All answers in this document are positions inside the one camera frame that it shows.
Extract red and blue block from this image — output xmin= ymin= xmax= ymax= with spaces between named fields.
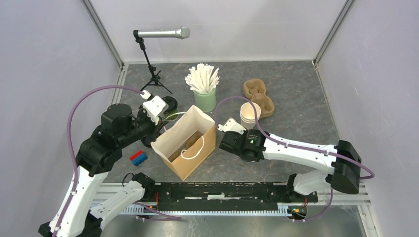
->
xmin=129 ymin=150 xmax=147 ymax=166

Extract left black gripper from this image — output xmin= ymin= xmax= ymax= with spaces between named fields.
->
xmin=119 ymin=103 xmax=170 ymax=147

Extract stack of white paper cups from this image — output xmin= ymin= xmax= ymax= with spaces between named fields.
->
xmin=240 ymin=102 xmax=261 ymax=129

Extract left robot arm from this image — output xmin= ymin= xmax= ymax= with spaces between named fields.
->
xmin=38 ymin=100 xmax=168 ymax=237

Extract green paper coffee cup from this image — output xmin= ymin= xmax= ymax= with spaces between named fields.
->
xmin=164 ymin=112 xmax=178 ymax=120

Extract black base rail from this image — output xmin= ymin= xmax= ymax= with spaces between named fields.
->
xmin=139 ymin=182 xmax=318 ymax=212

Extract black tripod mic stand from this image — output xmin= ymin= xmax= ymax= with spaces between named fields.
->
xmin=135 ymin=37 xmax=173 ymax=94

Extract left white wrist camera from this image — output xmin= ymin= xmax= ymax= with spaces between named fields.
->
xmin=141 ymin=90 xmax=168 ymax=125

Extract brown paper bag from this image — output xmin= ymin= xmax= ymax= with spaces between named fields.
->
xmin=151 ymin=105 xmax=216 ymax=181

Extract stacked spare black lids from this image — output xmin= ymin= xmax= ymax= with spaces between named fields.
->
xmin=141 ymin=137 xmax=153 ymax=148

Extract white paper straws bundle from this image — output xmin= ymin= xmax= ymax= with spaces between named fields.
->
xmin=184 ymin=63 xmax=220 ymax=94

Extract brown cardboard cup carrier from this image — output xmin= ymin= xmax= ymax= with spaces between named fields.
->
xmin=243 ymin=79 xmax=275 ymax=118

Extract green straw holder cup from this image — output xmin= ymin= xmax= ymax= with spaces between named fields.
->
xmin=194 ymin=89 xmax=216 ymax=112

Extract black plastic cup lid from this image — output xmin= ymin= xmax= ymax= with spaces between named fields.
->
xmin=163 ymin=96 xmax=178 ymax=114

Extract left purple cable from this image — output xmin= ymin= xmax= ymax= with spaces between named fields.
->
xmin=51 ymin=85 xmax=182 ymax=237

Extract silver microphone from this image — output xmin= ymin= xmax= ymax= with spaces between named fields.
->
xmin=133 ymin=27 xmax=190 ymax=40

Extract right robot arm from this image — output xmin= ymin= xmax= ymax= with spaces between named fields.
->
xmin=219 ymin=129 xmax=361 ymax=201

